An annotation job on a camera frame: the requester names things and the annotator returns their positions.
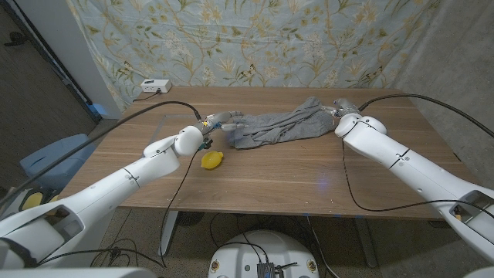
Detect sneaker print floor mat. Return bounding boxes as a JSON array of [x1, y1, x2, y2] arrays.
[[0, 187, 63, 217]]

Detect white robot torso base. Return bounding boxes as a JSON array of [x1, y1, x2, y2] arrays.
[[207, 229, 320, 278]]

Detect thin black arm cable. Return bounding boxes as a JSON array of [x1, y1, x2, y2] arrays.
[[160, 148, 200, 268], [341, 139, 494, 219]]

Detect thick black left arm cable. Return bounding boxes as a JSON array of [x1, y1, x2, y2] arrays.
[[0, 100, 202, 208]]

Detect small black torso device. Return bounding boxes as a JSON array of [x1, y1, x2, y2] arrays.
[[256, 262, 286, 278]]

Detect white power strip box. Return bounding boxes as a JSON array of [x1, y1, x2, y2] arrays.
[[140, 79, 173, 94]]

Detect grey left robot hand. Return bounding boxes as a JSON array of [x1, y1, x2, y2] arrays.
[[198, 110, 248, 136]]

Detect blue padded stool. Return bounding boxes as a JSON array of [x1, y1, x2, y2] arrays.
[[19, 133, 96, 190]]

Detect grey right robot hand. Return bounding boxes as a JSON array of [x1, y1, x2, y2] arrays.
[[327, 97, 360, 119]]

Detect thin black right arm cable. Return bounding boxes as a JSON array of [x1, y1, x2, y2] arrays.
[[341, 139, 494, 219]]

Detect grey table leg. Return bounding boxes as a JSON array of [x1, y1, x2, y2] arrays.
[[354, 218, 379, 269], [157, 210, 181, 258]]

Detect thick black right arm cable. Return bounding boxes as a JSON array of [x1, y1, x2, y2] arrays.
[[358, 93, 494, 138]]

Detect yellow toy lemon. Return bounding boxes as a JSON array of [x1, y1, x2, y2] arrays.
[[200, 151, 225, 171]]

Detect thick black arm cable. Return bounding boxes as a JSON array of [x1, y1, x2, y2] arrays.
[[0, 100, 202, 208], [358, 93, 494, 138]]

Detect grey tape outline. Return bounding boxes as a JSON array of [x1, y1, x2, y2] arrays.
[[148, 113, 209, 146]]

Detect floral printed backdrop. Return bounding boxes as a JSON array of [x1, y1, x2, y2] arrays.
[[65, 0, 443, 114]]

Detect black power strip cord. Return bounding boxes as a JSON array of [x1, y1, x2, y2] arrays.
[[133, 90, 161, 103]]

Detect grey shorts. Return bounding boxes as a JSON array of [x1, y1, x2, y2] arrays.
[[227, 96, 337, 150]]

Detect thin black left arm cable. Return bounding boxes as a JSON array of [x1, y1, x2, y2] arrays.
[[160, 148, 200, 268]]

